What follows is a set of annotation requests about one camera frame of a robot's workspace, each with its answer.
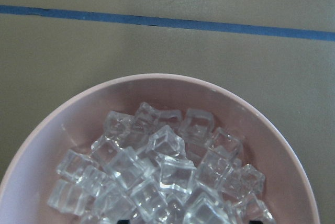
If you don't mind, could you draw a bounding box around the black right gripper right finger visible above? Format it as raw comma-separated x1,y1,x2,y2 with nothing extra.
249,220,262,224

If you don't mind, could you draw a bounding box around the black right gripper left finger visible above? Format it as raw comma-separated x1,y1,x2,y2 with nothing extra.
117,219,129,224

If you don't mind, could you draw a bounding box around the pile of clear ice cubes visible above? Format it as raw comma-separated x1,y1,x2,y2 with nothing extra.
47,103,275,223

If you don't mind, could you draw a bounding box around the pink plastic bowl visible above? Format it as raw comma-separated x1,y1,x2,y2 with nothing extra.
1,74,320,223

